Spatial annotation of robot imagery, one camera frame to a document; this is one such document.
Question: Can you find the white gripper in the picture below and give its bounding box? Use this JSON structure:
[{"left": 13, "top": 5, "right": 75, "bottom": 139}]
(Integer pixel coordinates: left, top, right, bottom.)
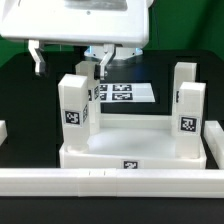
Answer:
[{"left": 0, "top": 0, "right": 150, "bottom": 80}]

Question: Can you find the white desk top tray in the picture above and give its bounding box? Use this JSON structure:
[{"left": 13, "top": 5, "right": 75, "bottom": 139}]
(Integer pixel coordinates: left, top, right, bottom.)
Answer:
[{"left": 59, "top": 114, "right": 207, "bottom": 169}]

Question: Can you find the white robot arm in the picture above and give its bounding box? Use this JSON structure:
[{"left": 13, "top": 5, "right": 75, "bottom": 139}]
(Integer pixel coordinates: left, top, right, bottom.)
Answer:
[{"left": 0, "top": 0, "right": 154, "bottom": 79}]

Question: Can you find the fiducial marker sheet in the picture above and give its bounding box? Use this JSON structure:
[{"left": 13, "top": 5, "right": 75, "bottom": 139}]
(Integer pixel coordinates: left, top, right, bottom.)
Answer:
[{"left": 100, "top": 83, "right": 155, "bottom": 103}]

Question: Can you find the white front fence rail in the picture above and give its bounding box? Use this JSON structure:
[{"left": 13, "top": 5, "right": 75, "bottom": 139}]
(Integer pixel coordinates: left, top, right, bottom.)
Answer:
[{"left": 0, "top": 168, "right": 224, "bottom": 198}]

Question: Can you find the white fence rail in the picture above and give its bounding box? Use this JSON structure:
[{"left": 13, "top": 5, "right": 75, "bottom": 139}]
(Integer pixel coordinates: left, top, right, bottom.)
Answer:
[
  {"left": 0, "top": 168, "right": 224, "bottom": 198},
  {"left": 204, "top": 121, "right": 224, "bottom": 170}
]

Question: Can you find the white right fence rail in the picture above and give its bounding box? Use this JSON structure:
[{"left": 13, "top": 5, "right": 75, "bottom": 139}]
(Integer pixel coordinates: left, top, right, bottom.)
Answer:
[{"left": 204, "top": 121, "right": 224, "bottom": 170}]

